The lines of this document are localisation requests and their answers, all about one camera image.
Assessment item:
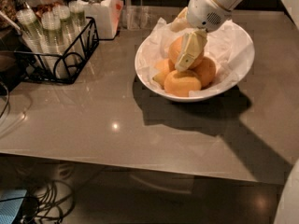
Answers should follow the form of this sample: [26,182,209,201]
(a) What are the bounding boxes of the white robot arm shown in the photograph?
[170,0,243,71]

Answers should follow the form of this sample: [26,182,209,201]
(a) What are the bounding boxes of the white lidded canister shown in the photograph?
[78,0,123,40]

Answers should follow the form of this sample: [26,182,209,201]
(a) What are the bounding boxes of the white ceramic bowl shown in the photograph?
[134,16,256,104]

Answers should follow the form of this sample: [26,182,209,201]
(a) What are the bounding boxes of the plastic cup stack right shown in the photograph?
[68,1,87,34]

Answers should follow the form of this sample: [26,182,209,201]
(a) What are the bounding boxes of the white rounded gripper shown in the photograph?
[170,0,231,72]

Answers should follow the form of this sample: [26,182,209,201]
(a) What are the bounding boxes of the clear acrylic holder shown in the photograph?
[126,6,155,31]

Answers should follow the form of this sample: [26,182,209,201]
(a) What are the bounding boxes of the small yellow lemon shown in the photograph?
[152,72,167,88]

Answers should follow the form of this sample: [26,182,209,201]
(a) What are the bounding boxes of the black cables on floor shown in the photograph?
[18,171,78,224]

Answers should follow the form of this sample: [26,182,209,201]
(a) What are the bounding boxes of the white paper liner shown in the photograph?
[136,17,247,98]

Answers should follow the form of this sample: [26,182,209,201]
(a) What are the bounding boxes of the black wire basket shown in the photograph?
[14,17,100,84]

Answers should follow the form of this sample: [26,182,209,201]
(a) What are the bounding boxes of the blue box on floor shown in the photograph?
[0,189,27,224]

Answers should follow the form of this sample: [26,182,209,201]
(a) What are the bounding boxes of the orange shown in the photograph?
[154,59,175,75]
[164,70,202,97]
[168,36,204,69]
[193,57,216,88]

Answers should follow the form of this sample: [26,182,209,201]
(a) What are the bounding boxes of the plastic cup stack middle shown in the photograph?
[41,11,68,79]

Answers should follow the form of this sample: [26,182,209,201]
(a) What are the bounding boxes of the plastic cup stack left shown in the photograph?
[17,8,49,69]

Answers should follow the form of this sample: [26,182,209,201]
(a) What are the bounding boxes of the plastic cup stack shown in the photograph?
[41,11,68,79]
[68,1,87,34]
[17,8,49,69]
[53,5,80,64]

